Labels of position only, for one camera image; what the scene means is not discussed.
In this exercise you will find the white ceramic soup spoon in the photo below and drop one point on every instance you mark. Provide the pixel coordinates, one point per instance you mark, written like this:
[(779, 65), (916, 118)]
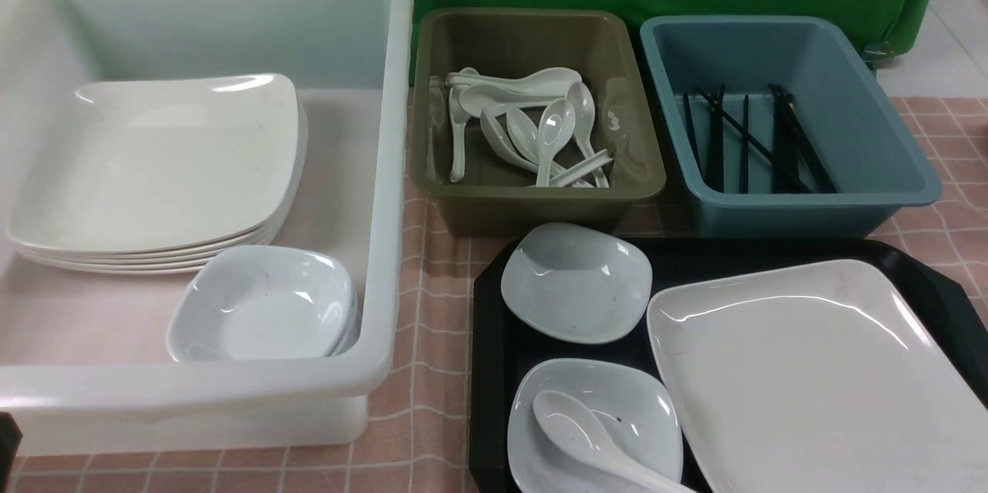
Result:
[(574, 429)]

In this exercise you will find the white bowl in bin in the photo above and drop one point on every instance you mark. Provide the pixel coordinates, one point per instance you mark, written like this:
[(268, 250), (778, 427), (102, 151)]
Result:
[(265, 302)]

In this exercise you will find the olive brown spoon bin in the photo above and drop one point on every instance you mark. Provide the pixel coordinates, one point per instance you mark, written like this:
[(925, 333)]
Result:
[(495, 198)]

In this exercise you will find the pink checkered tablecloth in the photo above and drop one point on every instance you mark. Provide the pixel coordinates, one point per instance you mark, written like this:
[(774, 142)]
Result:
[(416, 439)]

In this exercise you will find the large translucent white bin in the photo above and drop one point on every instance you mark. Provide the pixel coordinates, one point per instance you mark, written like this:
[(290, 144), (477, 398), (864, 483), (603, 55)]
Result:
[(84, 366)]

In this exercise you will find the top white square plate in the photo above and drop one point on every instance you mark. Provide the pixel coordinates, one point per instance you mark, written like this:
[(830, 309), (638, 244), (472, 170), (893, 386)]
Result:
[(135, 166)]

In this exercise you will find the white spoon top horizontal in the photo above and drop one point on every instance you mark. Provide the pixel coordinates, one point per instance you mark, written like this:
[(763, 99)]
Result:
[(553, 81)]

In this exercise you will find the black chopstick middle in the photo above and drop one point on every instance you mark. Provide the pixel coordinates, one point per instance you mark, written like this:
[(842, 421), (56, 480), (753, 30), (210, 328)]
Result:
[(744, 179)]

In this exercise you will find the white bowl tray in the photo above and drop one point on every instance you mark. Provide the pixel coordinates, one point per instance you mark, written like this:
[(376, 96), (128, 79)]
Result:
[(577, 284), (633, 406)]

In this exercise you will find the large white rice plate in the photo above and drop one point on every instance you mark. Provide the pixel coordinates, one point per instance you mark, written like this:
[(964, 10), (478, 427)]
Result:
[(815, 378)]

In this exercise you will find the black serving tray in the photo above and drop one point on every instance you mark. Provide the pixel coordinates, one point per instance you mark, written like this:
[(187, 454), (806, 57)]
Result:
[(505, 349)]

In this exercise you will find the black chopstick bundle right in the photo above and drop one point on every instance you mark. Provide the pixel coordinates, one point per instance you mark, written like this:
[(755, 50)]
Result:
[(785, 100)]

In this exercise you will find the white spoon centre upright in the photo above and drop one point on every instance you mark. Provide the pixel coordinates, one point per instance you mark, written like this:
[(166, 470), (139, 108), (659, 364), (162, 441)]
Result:
[(557, 124)]

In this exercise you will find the blue chopstick bin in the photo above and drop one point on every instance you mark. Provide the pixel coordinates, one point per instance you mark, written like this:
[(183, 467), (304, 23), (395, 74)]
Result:
[(877, 165)]

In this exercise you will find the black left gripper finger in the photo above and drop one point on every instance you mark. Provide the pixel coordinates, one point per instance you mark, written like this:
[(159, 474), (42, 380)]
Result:
[(10, 439)]

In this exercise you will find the black chopstick diagonal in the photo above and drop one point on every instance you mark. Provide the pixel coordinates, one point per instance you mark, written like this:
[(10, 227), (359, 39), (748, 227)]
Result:
[(791, 177)]

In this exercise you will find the white spoon right upright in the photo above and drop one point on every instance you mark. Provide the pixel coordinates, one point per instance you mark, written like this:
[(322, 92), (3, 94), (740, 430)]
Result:
[(581, 98)]

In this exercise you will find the black chopstick far left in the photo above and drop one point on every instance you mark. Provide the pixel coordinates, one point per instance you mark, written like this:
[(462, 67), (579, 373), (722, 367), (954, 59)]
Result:
[(690, 128)]

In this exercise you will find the white spoon upright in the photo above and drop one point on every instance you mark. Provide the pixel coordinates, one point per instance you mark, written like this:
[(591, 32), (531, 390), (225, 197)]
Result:
[(557, 124), (581, 98)]

